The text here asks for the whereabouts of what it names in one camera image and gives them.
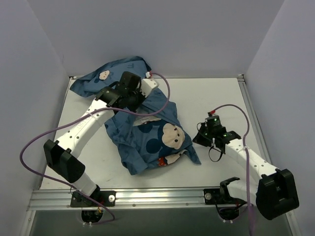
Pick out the blue cartoon pillowcase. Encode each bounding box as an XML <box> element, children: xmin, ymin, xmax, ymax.
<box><xmin>70</xmin><ymin>57</ymin><xmax>201</xmax><ymax>175</ymax></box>

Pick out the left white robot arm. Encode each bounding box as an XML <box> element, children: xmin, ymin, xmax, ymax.
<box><xmin>44</xmin><ymin>72</ymin><xmax>158</xmax><ymax>206</ymax></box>

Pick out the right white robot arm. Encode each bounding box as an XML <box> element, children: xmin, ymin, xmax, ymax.
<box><xmin>193</xmin><ymin>116</ymin><xmax>300</xmax><ymax>220</ymax></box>

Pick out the white care label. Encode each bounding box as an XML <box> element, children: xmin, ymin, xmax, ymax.
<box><xmin>133</xmin><ymin>116</ymin><xmax>160</xmax><ymax>126</ymax></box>

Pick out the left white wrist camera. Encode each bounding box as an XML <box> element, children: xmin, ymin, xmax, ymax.
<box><xmin>140</xmin><ymin>78</ymin><xmax>159</xmax><ymax>97</ymax></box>

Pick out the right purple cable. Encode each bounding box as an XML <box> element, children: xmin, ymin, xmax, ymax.
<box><xmin>209</xmin><ymin>104</ymin><xmax>255</xmax><ymax>236</ymax></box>

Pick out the purple cable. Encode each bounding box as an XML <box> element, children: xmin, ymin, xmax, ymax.
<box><xmin>209</xmin><ymin>104</ymin><xmax>255</xmax><ymax>236</ymax></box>
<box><xmin>20</xmin><ymin>71</ymin><xmax>171</xmax><ymax>224</ymax></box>

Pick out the aluminium right side rail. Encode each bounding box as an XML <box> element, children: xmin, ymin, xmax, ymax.
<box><xmin>237</xmin><ymin>75</ymin><xmax>281</xmax><ymax>185</ymax></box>

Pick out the aluminium rail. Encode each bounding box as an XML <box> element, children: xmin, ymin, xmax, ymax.
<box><xmin>28</xmin><ymin>182</ymin><xmax>247</xmax><ymax>210</ymax></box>
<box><xmin>237</xmin><ymin>75</ymin><xmax>281</xmax><ymax>185</ymax></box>

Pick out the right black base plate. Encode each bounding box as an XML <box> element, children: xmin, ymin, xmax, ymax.
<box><xmin>203</xmin><ymin>188</ymin><xmax>246</xmax><ymax>206</ymax></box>

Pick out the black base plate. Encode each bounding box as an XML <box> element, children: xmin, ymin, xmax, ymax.
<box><xmin>203</xmin><ymin>188</ymin><xmax>246</xmax><ymax>206</ymax></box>
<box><xmin>70</xmin><ymin>190</ymin><xmax>116</xmax><ymax>207</ymax></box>

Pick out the aluminium front rail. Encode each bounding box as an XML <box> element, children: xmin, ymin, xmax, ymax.
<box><xmin>28</xmin><ymin>182</ymin><xmax>247</xmax><ymax>210</ymax></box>

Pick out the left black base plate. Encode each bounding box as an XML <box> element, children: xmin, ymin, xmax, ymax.
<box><xmin>70</xmin><ymin>190</ymin><xmax>116</xmax><ymax>207</ymax></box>

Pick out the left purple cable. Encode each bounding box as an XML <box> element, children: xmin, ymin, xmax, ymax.
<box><xmin>20</xmin><ymin>71</ymin><xmax>171</xmax><ymax>224</ymax></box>

